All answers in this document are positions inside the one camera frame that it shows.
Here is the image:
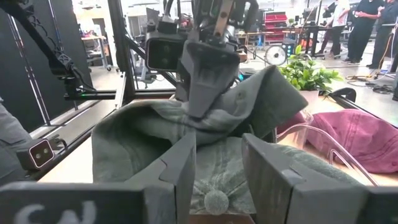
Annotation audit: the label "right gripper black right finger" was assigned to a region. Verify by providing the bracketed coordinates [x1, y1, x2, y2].
[241, 133, 370, 224]

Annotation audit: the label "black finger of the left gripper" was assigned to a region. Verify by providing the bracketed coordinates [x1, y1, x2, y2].
[180, 39, 241, 119]

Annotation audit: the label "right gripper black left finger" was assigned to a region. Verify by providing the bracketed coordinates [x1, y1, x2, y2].
[124, 130, 197, 224]

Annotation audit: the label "dark green hat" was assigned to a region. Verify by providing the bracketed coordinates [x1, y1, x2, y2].
[91, 64, 309, 184]
[188, 136, 363, 216]

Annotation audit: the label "maroon hat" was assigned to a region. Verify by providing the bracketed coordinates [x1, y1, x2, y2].
[275, 111, 308, 135]
[306, 108, 398, 174]

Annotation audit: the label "clear plastic bin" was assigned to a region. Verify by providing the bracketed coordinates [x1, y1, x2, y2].
[275, 123, 380, 187]

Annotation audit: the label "red parts bin shelf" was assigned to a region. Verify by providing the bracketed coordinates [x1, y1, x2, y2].
[262, 11, 289, 44]

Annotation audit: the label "round white fan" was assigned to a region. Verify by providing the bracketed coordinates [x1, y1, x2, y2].
[264, 45, 287, 67]

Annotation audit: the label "background work table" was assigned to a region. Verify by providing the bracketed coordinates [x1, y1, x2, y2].
[281, 24, 330, 58]

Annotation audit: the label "green potted plant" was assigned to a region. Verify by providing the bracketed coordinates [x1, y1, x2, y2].
[278, 44, 345, 106]

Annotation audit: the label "background wheeled cart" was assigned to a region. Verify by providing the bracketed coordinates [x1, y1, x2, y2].
[80, 34, 113, 72]

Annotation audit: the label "black lattice brace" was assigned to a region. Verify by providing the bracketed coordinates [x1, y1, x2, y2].
[0, 0, 97, 94]

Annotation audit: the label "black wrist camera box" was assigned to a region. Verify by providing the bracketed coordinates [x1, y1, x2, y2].
[144, 30, 188, 73]

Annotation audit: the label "black rig frame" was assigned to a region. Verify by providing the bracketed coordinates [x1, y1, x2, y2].
[63, 0, 178, 108]

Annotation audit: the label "black curved handle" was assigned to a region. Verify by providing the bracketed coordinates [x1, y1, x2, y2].
[328, 87, 358, 103]

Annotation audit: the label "small table-level camera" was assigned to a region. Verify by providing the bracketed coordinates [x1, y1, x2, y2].
[16, 138, 68, 171]

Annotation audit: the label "floor cables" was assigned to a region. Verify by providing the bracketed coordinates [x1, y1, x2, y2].
[345, 73, 398, 95]

